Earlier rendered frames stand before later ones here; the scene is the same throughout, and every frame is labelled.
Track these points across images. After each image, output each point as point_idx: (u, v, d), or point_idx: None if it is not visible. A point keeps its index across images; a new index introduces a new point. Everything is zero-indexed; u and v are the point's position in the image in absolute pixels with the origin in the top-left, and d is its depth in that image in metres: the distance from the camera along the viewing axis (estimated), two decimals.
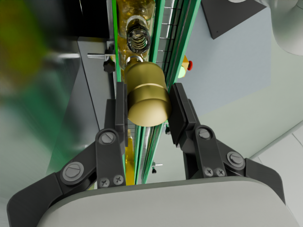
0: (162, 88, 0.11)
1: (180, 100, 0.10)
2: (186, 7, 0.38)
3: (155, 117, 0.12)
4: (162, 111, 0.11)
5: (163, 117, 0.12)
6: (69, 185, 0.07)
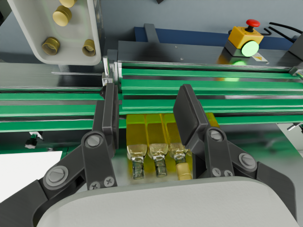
0: (180, 176, 0.38)
1: (190, 101, 0.10)
2: (181, 71, 0.45)
3: None
4: None
5: None
6: (52, 190, 0.07)
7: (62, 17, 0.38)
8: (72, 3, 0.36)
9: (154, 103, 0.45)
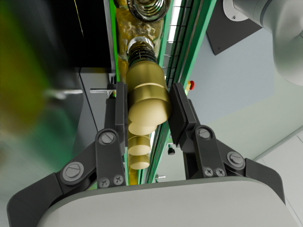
0: None
1: (180, 100, 0.10)
2: (188, 41, 0.38)
3: (146, 129, 0.18)
4: None
5: (151, 129, 0.18)
6: (69, 185, 0.07)
7: (159, 111, 0.11)
8: None
9: (170, 10, 0.27)
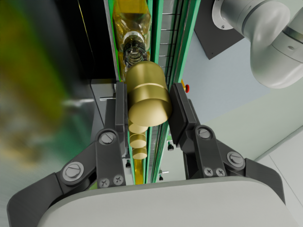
0: None
1: (180, 100, 0.10)
2: (177, 55, 0.46)
3: (140, 129, 0.26)
4: (143, 126, 0.26)
5: (144, 129, 0.26)
6: (69, 185, 0.07)
7: None
8: (165, 119, 0.12)
9: (159, 37, 0.36)
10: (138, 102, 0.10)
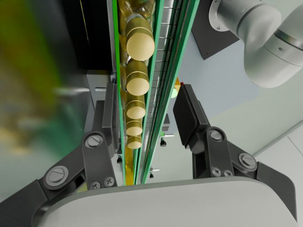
0: (141, 102, 0.26)
1: (190, 101, 0.10)
2: (175, 50, 0.47)
3: (138, 115, 0.27)
4: (141, 111, 0.26)
5: (142, 114, 0.27)
6: (52, 190, 0.07)
7: (142, 85, 0.22)
8: (150, 54, 0.18)
9: (158, 29, 0.36)
10: (133, 36, 0.16)
